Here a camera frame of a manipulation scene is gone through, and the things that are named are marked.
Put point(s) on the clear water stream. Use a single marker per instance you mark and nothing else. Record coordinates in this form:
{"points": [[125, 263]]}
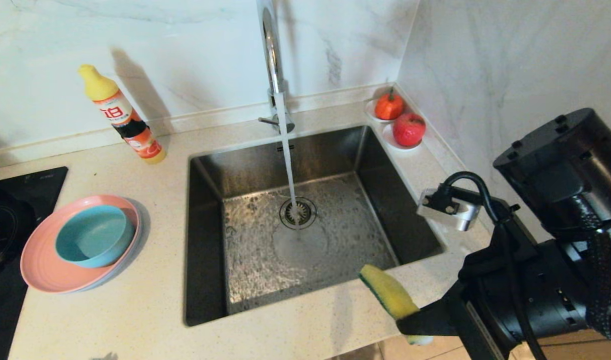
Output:
{"points": [[287, 155]]}

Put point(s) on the metal sink drain strainer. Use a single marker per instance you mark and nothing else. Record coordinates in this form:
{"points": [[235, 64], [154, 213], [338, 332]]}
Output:
{"points": [[305, 215]]}

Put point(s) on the blue bowl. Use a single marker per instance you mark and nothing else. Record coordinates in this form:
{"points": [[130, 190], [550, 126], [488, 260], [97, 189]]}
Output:
{"points": [[93, 240]]}

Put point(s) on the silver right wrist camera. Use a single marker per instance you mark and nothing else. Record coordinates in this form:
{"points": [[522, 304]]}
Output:
{"points": [[460, 215]]}

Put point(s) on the stainless steel sink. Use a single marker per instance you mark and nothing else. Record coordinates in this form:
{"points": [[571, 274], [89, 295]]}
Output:
{"points": [[335, 260]]}

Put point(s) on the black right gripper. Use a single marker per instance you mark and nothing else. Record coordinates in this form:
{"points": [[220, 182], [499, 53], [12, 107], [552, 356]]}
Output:
{"points": [[480, 320]]}

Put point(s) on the pink plate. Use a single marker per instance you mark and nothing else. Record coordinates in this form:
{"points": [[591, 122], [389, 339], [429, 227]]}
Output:
{"points": [[40, 272]]}

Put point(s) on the black induction cooktop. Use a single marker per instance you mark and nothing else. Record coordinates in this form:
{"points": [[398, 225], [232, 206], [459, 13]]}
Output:
{"points": [[5, 300]]}

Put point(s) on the chrome faucet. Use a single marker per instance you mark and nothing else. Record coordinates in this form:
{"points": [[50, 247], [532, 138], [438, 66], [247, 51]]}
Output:
{"points": [[271, 55]]}

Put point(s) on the small white dish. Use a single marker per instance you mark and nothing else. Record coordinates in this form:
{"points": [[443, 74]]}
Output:
{"points": [[393, 142], [369, 109]]}

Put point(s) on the red toy apple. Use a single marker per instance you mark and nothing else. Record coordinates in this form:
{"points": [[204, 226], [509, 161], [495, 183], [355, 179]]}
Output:
{"points": [[408, 129]]}

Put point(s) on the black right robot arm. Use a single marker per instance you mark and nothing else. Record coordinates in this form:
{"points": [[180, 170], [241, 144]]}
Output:
{"points": [[560, 170]]}

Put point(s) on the yellow green sponge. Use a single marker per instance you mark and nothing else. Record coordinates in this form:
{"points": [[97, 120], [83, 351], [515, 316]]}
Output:
{"points": [[388, 290]]}

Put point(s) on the orange detergent bottle yellow cap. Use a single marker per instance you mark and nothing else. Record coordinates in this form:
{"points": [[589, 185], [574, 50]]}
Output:
{"points": [[119, 112]]}

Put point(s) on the light blue plate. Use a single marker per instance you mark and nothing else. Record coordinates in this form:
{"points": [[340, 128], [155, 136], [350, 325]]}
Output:
{"points": [[130, 257]]}

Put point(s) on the orange toy persimmon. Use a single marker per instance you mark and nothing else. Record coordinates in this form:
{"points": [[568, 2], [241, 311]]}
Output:
{"points": [[388, 106]]}

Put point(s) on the brown wooden cabinet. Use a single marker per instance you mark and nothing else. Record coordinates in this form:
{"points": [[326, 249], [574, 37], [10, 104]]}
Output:
{"points": [[580, 350]]}

